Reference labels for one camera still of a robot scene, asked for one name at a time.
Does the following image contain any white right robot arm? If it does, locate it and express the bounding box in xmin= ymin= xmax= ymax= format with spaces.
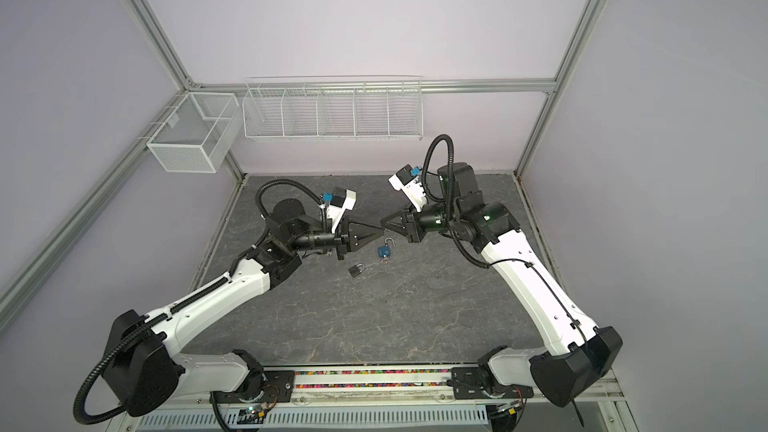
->
xmin=381 ymin=134 xmax=623 ymax=407

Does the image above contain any blue padlock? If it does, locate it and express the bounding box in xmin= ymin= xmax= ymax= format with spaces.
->
xmin=377 ymin=237 xmax=395 ymax=263

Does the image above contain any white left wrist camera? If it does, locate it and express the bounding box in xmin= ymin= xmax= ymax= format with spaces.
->
xmin=322 ymin=187 xmax=357 ymax=233

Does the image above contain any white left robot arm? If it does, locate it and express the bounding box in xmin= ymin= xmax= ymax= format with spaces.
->
xmin=73 ymin=178 xmax=384 ymax=425

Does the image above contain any white ventilated cable duct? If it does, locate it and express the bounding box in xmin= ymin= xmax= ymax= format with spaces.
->
xmin=137 ymin=405 xmax=490 ymax=431

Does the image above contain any white mesh box basket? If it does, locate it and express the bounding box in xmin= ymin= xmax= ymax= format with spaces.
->
xmin=147 ymin=92 xmax=243 ymax=173

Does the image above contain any aluminium frame corner post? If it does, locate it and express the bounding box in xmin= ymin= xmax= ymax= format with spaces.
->
xmin=121 ymin=0 xmax=195 ymax=91

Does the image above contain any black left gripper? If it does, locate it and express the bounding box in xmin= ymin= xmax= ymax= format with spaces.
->
xmin=290 ymin=214 xmax=383 ymax=261

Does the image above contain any white wire wall basket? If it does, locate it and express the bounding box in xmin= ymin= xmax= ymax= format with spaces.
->
xmin=242 ymin=76 xmax=424 ymax=141

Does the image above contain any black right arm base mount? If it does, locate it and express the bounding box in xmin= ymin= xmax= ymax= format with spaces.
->
xmin=447 ymin=366 xmax=534 ymax=400

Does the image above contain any small black padlock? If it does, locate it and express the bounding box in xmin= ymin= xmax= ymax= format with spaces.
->
xmin=348 ymin=263 xmax=366 ymax=278

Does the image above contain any aluminium front mounting rail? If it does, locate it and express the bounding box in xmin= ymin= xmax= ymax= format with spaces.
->
xmin=119 ymin=359 xmax=625 ymax=409

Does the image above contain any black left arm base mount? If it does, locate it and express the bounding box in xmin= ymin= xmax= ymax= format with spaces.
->
xmin=238 ymin=369 xmax=296 ymax=404

